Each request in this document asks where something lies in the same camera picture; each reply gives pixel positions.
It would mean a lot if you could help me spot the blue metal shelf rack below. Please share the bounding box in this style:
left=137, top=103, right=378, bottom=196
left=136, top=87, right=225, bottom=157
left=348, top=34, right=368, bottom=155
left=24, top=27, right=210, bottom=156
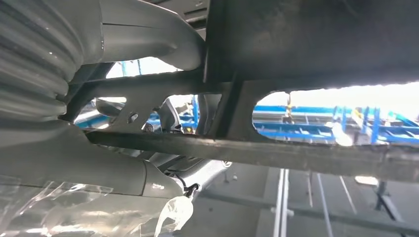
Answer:
left=178, top=95, right=419, bottom=146

